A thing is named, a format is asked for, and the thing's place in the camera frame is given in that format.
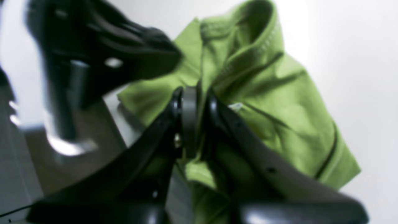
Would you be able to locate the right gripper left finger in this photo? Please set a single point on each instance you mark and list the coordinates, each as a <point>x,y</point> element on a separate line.
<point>133,188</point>

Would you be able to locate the green T-shirt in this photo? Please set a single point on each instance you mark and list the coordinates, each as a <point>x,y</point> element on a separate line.
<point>241,56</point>

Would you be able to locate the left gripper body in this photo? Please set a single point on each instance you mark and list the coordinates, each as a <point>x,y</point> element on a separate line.
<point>60,30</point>

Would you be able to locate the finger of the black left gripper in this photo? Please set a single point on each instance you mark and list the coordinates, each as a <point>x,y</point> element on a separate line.
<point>118,50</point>

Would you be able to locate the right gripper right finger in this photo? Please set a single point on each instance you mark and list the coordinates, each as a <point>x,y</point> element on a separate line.
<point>263,188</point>

